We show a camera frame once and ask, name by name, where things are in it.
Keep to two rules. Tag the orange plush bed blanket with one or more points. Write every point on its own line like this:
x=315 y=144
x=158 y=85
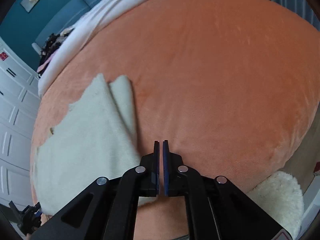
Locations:
x=233 y=85

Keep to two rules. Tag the white folded duvet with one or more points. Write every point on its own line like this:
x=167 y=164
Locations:
x=85 y=29

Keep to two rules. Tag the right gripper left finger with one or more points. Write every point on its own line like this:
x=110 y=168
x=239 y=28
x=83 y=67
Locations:
x=106 y=209

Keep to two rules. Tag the white panelled wardrobe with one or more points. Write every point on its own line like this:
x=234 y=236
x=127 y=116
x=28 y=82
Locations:
x=19 y=107

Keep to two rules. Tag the cream fluffy rug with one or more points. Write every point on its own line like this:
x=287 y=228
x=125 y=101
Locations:
x=280 y=195

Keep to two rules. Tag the cream knit cardigan red buttons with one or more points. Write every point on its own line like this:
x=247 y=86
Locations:
x=96 y=138

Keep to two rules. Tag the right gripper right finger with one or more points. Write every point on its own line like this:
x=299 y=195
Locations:
x=216 y=208

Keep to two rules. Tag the blue upholstered headboard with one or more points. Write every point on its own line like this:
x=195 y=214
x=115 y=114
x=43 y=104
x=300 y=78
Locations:
x=64 y=18

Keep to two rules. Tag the dark clothes pile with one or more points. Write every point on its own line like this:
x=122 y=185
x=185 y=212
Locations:
x=52 y=44

